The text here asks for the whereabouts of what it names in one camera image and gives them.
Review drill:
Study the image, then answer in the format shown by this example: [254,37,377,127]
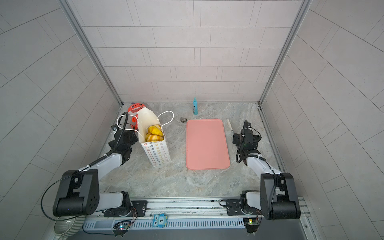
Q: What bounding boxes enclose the braided orange pretzel bread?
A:
[146,133,164,142]

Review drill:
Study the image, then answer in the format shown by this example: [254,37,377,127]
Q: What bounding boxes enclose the white food tongs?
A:
[227,119,234,133]

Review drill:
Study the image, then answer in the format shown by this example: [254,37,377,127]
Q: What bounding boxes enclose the orange half-round bread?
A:
[148,125,164,137]

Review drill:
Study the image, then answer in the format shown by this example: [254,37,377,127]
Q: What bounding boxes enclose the white paper bag with print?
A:
[126,108,175,167]

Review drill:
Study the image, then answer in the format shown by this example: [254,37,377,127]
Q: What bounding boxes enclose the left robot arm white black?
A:
[45,112,138,222]

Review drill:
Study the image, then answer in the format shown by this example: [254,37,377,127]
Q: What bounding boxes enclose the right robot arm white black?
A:
[219,120,301,221]

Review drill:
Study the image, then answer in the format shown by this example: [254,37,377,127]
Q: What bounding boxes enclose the red shark plush toy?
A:
[127,103,146,130]

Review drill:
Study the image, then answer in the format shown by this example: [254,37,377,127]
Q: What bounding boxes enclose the pink tray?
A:
[186,119,230,171]

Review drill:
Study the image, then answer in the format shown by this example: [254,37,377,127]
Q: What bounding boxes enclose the teal small bottle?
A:
[193,98,198,115]

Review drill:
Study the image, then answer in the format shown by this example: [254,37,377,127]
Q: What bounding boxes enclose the right circuit board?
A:
[243,218,260,234]

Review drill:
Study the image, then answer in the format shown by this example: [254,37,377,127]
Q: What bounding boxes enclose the circuit board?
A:
[243,218,260,234]
[113,221,131,231]

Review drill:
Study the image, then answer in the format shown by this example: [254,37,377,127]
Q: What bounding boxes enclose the left circuit board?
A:
[113,221,131,231]

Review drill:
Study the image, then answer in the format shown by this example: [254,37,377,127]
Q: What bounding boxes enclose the blue owl tag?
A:
[152,213,168,228]

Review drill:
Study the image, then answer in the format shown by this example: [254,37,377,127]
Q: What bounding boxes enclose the ribbed ceramic bowl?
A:
[54,216,85,240]

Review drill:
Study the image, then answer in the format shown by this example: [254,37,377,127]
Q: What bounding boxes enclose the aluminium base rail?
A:
[61,196,311,232]

